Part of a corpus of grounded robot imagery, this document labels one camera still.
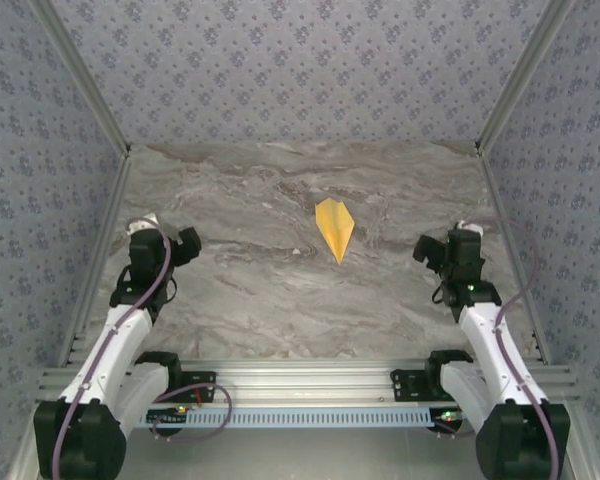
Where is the yellow square paper sheet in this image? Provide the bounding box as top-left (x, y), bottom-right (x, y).
top-left (314, 197), bottom-right (356, 265)

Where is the grey metal sheet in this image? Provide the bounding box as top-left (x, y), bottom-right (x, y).
top-left (124, 427), bottom-right (481, 480)

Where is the small LED circuit board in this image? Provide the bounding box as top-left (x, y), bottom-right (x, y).
top-left (432, 408), bottom-right (465, 432)
top-left (146, 407), bottom-right (190, 427)

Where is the aluminium side rail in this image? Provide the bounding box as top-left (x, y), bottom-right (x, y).
top-left (477, 144), bottom-right (554, 366)
top-left (54, 149), bottom-right (134, 369)

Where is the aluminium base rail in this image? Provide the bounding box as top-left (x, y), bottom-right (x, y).
top-left (34, 358), bottom-right (581, 404)

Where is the aluminium frame post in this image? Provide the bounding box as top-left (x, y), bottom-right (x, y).
top-left (29, 0), bottom-right (132, 157)
top-left (473, 0), bottom-right (576, 156)

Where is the slotted white cable duct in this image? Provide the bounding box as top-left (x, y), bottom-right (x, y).
top-left (134, 408), bottom-right (464, 430)

